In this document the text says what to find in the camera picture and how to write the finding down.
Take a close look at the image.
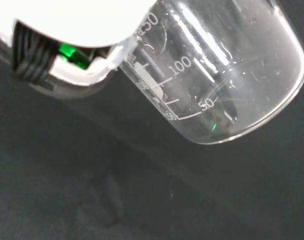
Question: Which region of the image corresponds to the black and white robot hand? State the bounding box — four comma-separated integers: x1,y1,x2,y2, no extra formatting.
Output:
0,0,159,100

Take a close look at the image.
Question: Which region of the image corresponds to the black cloth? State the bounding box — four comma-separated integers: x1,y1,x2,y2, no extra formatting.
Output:
0,0,304,240

